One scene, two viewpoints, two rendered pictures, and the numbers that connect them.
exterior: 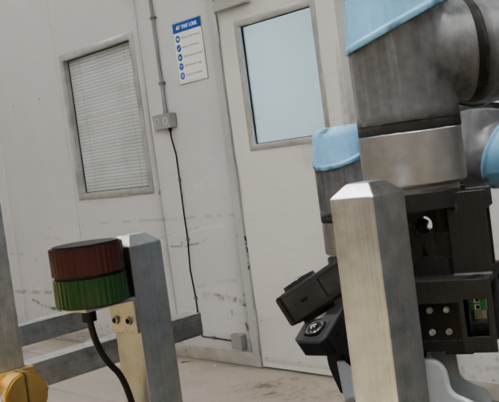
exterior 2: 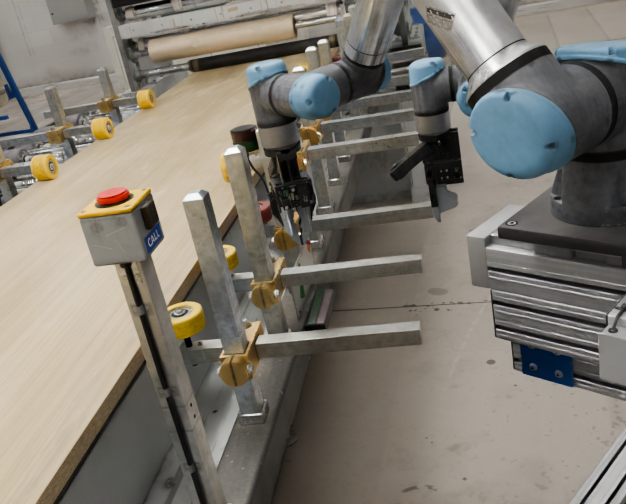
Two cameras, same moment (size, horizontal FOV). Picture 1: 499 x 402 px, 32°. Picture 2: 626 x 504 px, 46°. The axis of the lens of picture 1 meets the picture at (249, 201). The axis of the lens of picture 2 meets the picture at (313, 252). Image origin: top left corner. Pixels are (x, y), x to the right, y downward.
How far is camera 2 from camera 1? 1.34 m
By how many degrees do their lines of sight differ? 61
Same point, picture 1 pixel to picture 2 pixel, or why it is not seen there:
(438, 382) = (285, 215)
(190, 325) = (410, 139)
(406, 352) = (242, 205)
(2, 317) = not seen: hidden behind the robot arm
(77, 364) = (340, 151)
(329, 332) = (394, 170)
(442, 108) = (266, 121)
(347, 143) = (413, 75)
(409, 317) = (244, 194)
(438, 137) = (265, 132)
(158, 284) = not seen: hidden behind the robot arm
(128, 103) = not seen: outside the picture
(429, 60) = (258, 103)
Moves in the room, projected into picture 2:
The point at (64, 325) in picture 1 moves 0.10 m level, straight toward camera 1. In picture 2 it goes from (402, 117) to (381, 128)
